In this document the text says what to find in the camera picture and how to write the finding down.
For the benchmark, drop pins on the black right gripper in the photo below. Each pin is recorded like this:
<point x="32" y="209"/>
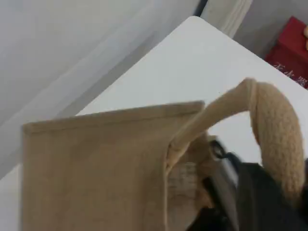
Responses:
<point x="226" y="187"/>

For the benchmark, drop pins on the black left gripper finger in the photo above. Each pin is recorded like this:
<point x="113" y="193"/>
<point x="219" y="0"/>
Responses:
<point x="305" y="183"/>
<point x="260" y="204"/>

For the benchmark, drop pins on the brown jute bag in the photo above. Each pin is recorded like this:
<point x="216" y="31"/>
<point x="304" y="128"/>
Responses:
<point x="96" y="168"/>

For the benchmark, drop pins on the red box with white print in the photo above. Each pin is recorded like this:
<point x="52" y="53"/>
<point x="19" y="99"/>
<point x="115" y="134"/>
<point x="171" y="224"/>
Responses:
<point x="288" y="48"/>

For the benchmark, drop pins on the cream ribbed fabric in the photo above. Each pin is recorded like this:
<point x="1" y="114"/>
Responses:
<point x="226" y="16"/>

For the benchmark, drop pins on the dark pole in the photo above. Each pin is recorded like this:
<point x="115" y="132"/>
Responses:
<point x="201" y="7"/>

